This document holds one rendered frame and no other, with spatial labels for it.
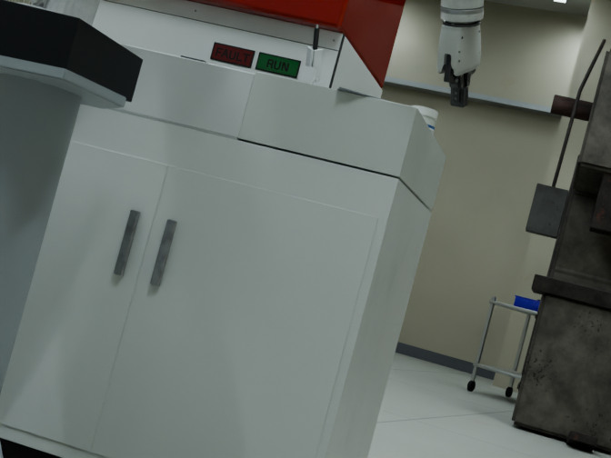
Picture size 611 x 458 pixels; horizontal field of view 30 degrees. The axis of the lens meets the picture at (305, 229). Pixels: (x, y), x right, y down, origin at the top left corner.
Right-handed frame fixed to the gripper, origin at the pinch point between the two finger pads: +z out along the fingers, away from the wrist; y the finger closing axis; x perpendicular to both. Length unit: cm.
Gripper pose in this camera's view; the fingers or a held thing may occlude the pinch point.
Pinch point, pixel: (459, 96)
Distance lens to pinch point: 235.7
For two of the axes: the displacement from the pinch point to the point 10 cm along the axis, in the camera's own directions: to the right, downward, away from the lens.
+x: 7.9, 2.1, -5.7
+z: 0.2, 9.3, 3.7
